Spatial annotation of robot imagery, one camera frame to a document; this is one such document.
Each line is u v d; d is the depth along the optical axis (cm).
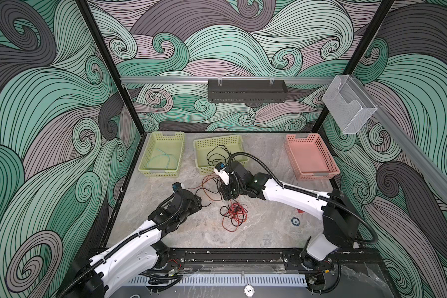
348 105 77
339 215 42
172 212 61
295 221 83
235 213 85
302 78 95
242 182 61
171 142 115
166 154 108
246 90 98
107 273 42
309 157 111
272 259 74
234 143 114
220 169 71
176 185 74
